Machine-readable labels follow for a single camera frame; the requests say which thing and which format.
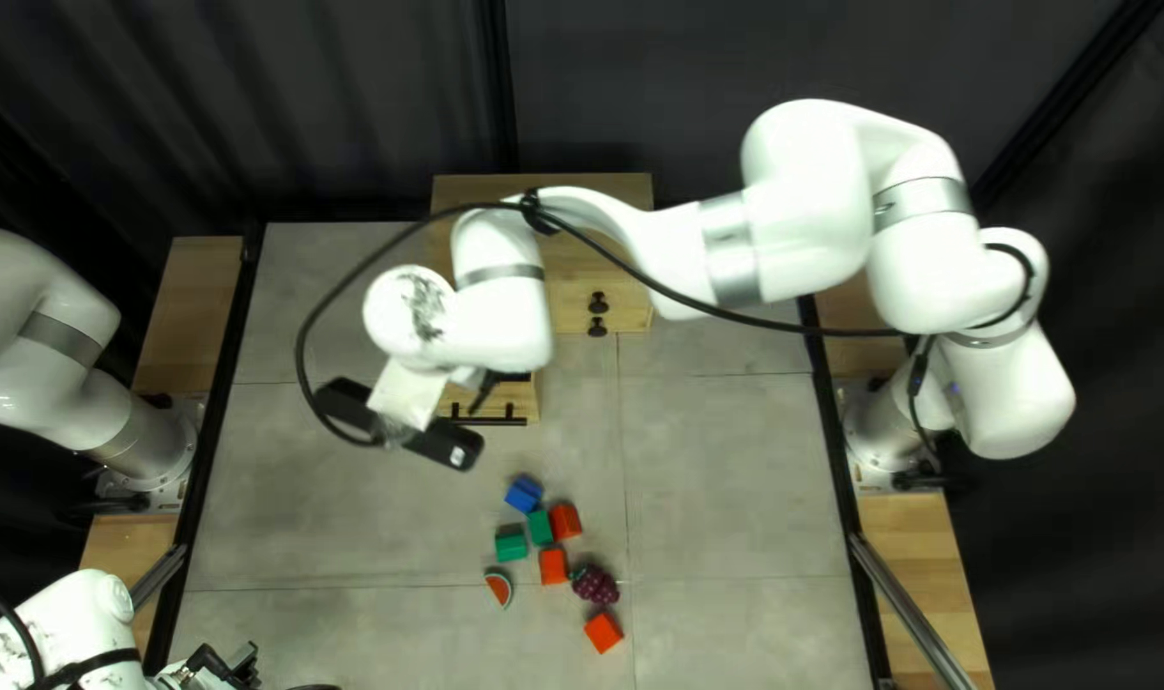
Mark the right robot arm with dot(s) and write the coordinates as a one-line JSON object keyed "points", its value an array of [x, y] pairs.
{"points": [[812, 192]]}

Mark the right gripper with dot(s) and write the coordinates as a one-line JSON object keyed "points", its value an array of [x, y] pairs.
{"points": [[405, 398]]}

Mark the green toy block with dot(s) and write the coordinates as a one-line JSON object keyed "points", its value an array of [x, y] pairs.
{"points": [[540, 528], [510, 544]]}

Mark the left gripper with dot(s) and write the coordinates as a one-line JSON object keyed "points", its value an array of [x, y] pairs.
{"points": [[175, 676]]}

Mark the wooden chest of drawers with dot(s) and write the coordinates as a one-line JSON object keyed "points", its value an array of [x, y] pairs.
{"points": [[574, 311]]}

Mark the blue toy block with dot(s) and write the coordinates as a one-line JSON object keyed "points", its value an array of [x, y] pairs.
{"points": [[523, 494]]}

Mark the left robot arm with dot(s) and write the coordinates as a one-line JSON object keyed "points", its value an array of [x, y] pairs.
{"points": [[26, 335]]}

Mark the red toy block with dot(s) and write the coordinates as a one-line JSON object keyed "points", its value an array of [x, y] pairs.
{"points": [[553, 565], [603, 632], [566, 520]]}

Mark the toy watermelon slice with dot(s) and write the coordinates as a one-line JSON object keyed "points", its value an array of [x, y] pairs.
{"points": [[499, 587]]}

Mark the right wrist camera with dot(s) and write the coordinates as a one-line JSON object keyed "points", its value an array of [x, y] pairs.
{"points": [[448, 446]]}

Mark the purple toy grapes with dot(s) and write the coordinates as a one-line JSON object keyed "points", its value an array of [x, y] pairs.
{"points": [[596, 585]]}

